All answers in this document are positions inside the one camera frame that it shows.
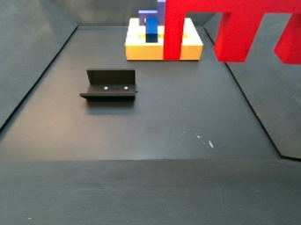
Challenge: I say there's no red three-legged block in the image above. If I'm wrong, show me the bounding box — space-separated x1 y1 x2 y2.
163 0 301 64

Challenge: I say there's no yellow base board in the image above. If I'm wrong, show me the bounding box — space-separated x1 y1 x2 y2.
125 18 204 61

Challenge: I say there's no black U-shaped holder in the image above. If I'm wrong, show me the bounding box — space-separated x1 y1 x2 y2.
81 69 137 101

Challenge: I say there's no blue long block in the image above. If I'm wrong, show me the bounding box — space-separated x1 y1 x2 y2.
146 18 158 43

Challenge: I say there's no purple three-legged block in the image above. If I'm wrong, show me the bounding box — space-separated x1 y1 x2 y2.
139 0 166 25

